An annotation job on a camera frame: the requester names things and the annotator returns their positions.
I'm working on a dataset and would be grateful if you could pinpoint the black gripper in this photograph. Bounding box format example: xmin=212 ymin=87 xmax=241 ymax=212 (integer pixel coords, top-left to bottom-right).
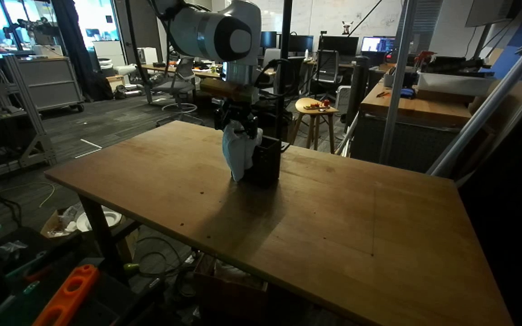
xmin=214 ymin=100 xmax=258 ymax=134

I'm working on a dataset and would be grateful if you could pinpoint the white towel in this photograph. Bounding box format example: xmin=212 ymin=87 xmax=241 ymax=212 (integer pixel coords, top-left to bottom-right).
xmin=221 ymin=120 xmax=263 ymax=181

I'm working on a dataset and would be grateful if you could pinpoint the black mesh box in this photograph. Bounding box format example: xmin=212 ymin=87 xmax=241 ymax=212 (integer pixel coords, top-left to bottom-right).
xmin=243 ymin=138 xmax=281 ymax=188

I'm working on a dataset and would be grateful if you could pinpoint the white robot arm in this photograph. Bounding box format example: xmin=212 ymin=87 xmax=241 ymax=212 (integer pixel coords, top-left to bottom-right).
xmin=151 ymin=0 xmax=261 ymax=138

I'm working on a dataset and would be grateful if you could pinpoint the black vertical pole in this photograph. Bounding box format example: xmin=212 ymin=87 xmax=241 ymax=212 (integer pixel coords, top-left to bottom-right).
xmin=276 ymin=0 xmax=292 ymax=152

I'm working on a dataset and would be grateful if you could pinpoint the round wooden stool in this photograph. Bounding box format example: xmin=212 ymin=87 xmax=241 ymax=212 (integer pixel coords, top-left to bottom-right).
xmin=290 ymin=98 xmax=337 ymax=149

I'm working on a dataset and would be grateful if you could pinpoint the black office chair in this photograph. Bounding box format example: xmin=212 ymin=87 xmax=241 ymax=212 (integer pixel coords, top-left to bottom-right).
xmin=312 ymin=49 xmax=341 ymax=94

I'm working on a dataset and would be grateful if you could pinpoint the computer monitor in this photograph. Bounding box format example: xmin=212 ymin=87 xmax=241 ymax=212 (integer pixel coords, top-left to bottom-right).
xmin=361 ymin=36 xmax=395 ymax=54

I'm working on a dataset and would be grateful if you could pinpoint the grey shelving cart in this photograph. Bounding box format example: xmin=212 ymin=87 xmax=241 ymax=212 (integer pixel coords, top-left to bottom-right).
xmin=15 ymin=58 xmax=84 ymax=112

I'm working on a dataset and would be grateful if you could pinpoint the wooden top workbench cabinet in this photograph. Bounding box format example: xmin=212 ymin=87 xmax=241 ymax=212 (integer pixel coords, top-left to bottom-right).
xmin=350 ymin=82 xmax=472 ymax=172

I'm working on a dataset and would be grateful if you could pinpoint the orange plastic case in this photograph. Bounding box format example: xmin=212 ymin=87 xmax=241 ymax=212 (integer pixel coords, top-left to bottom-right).
xmin=33 ymin=264 xmax=100 ymax=326

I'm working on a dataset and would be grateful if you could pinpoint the silver diagonal metal pole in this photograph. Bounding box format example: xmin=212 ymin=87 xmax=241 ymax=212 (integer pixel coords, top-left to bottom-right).
xmin=428 ymin=54 xmax=522 ymax=178

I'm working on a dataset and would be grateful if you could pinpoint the yellow-green wrist camera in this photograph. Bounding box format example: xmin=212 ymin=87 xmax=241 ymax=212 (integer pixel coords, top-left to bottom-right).
xmin=200 ymin=78 xmax=256 ymax=103

